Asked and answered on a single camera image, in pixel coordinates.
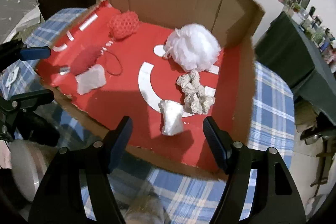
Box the white charger device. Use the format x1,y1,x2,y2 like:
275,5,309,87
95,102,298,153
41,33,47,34
5,67,19,89

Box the small glass jar yellow contents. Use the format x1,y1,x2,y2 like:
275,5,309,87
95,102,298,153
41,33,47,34
123,187,165,224

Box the coral mesh bath pouf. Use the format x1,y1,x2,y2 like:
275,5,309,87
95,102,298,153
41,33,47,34
108,11,139,41

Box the white sachet bag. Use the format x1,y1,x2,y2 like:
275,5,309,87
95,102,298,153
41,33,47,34
75,64,106,95

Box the beige crochet scrunchie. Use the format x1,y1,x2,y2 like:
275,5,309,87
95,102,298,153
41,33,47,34
176,70,215,115

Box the dark green covered side table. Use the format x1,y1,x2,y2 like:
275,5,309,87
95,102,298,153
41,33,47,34
255,12,335,123

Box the white mesh bath pouf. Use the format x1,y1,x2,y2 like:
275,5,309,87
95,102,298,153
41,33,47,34
163,24,221,72

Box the white cloth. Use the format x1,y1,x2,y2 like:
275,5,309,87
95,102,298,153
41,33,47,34
159,100,184,136

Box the cardboard box red interior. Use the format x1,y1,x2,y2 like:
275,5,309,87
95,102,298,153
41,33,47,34
35,0,264,180

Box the red heart plush sponge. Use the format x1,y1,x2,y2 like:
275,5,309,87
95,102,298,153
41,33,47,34
59,47,101,76

